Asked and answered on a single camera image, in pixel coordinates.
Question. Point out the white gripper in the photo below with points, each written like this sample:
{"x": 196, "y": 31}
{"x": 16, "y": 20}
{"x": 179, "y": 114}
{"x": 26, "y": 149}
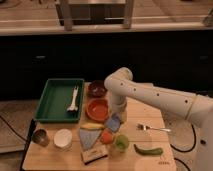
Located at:
{"x": 118, "y": 104}

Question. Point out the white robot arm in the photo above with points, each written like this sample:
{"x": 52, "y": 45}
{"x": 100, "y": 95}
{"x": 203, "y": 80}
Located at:
{"x": 196, "y": 109}

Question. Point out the green cup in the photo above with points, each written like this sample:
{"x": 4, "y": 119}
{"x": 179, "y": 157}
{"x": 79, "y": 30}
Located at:
{"x": 121, "y": 142}

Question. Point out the small metal cup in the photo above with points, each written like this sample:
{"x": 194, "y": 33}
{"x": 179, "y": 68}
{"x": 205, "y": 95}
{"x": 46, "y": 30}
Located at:
{"x": 40, "y": 137}

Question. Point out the metal fork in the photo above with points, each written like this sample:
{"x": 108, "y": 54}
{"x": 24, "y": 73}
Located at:
{"x": 145, "y": 127}

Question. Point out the orange bowl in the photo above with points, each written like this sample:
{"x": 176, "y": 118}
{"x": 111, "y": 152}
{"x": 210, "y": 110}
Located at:
{"x": 97, "y": 110}

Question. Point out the orange peach fruit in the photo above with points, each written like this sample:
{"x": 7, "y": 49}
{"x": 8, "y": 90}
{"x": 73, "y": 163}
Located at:
{"x": 106, "y": 137}

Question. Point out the dark red bowl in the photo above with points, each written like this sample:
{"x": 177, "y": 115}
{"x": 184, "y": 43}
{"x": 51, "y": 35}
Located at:
{"x": 97, "y": 89}

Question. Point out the blue grey cloth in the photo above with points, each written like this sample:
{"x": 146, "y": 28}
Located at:
{"x": 88, "y": 138}

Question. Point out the green chili pepper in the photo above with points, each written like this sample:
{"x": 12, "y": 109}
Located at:
{"x": 148, "y": 152}

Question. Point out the white plastic fork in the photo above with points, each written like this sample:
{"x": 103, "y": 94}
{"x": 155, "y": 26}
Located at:
{"x": 73, "y": 106}

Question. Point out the green plastic tray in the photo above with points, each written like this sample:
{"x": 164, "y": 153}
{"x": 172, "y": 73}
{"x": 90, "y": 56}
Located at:
{"x": 56, "y": 97}

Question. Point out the wooden chair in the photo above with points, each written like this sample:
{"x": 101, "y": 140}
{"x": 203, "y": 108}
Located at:
{"x": 94, "y": 12}

